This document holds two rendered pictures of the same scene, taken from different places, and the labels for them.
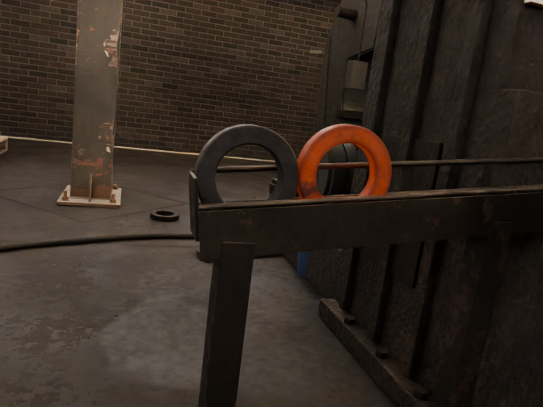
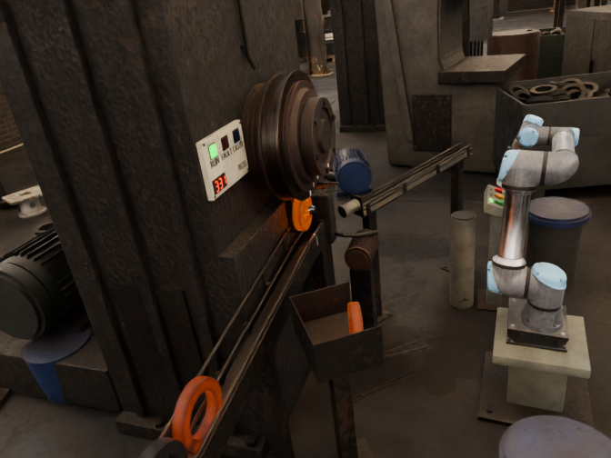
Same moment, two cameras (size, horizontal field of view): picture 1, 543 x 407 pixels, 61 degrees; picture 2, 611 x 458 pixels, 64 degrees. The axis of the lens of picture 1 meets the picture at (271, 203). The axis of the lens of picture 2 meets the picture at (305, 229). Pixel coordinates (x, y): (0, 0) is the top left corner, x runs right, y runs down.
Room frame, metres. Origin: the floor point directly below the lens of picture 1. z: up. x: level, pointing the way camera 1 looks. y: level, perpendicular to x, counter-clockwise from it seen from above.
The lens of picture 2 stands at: (-0.01, 0.38, 1.59)
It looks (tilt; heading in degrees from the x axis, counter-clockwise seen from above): 25 degrees down; 310
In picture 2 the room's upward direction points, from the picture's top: 8 degrees counter-clockwise
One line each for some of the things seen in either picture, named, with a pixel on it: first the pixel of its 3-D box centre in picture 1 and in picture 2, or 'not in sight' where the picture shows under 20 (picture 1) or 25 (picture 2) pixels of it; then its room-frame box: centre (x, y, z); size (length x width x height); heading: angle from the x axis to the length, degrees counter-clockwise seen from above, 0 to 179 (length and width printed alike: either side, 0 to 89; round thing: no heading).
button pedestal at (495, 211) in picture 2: not in sight; (495, 250); (0.66, -1.86, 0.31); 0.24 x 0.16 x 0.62; 108
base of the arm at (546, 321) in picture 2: not in sight; (543, 310); (0.30, -1.29, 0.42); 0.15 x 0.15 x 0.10
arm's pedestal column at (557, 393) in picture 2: not in sight; (535, 369); (0.31, -1.29, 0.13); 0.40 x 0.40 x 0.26; 15
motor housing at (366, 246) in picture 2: not in sight; (365, 285); (1.12, -1.34, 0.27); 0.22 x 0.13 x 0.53; 108
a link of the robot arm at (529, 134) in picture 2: not in sight; (533, 135); (0.49, -1.73, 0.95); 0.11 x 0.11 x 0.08; 12
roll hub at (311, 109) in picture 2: not in sight; (320, 136); (1.05, -1.02, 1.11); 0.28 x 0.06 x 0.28; 108
